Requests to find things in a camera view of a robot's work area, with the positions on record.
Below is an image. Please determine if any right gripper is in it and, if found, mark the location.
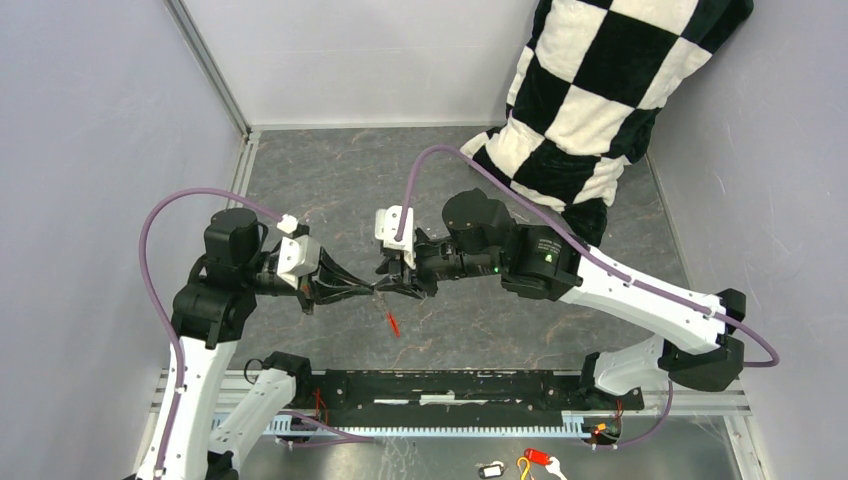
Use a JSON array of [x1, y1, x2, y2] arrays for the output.
[[375, 232, 503, 300]]

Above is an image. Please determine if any red key tag with keyring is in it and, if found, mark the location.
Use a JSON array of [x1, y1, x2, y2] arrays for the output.
[[374, 291, 401, 338]]

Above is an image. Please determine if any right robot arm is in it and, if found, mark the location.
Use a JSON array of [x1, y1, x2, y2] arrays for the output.
[[375, 189, 746, 408]]

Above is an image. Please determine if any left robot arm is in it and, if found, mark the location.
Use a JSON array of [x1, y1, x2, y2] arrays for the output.
[[134, 208, 374, 479]]

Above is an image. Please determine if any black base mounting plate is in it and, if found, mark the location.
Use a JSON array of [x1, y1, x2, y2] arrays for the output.
[[287, 370, 645, 428]]

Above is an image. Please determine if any red key tag bottom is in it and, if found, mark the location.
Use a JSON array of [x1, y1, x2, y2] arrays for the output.
[[523, 448, 551, 466]]

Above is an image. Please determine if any yellow carabiner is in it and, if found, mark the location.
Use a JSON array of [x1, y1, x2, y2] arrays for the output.
[[516, 456, 534, 480]]

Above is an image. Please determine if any black white checkered blanket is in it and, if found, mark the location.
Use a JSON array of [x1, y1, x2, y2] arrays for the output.
[[462, 0, 754, 246]]

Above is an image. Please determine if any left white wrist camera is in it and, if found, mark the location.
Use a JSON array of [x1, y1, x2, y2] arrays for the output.
[[276, 214, 321, 289]]

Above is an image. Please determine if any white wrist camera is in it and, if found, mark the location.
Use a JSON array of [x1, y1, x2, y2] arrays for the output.
[[374, 205, 416, 269], [276, 214, 321, 289]]

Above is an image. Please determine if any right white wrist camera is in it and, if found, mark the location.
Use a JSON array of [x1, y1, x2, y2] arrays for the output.
[[374, 205, 416, 269]]

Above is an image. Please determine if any white slotted cable duct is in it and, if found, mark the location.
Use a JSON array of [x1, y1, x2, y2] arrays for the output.
[[263, 415, 590, 440]]

